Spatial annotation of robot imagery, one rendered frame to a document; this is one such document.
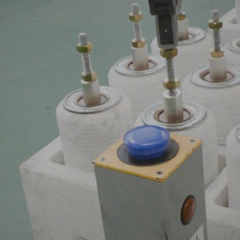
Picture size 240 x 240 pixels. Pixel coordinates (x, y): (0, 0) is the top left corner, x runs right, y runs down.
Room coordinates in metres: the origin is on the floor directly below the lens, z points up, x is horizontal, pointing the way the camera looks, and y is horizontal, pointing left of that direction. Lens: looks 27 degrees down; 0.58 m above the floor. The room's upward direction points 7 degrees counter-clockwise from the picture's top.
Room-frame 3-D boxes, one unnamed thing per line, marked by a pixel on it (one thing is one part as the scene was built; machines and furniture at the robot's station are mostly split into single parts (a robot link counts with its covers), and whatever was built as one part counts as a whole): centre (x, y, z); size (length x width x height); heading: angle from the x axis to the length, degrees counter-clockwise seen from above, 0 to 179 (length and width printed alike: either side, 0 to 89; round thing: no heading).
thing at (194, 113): (0.65, -0.06, 0.25); 0.08 x 0.08 x 0.01
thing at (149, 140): (0.47, -0.02, 0.32); 0.04 x 0.04 x 0.02
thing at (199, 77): (0.75, -0.13, 0.25); 0.08 x 0.08 x 0.01
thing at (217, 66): (0.75, -0.13, 0.26); 0.02 x 0.02 x 0.03
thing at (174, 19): (0.65, -0.06, 0.36); 0.02 x 0.01 x 0.04; 79
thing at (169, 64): (0.65, -0.06, 0.31); 0.01 x 0.01 x 0.08; 49
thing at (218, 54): (0.75, -0.13, 0.29); 0.02 x 0.02 x 0.01; 16
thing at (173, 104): (0.65, -0.06, 0.26); 0.02 x 0.02 x 0.03
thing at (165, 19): (0.63, -0.06, 0.37); 0.03 x 0.01 x 0.05; 169
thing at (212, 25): (0.75, -0.13, 0.32); 0.02 x 0.02 x 0.01; 16
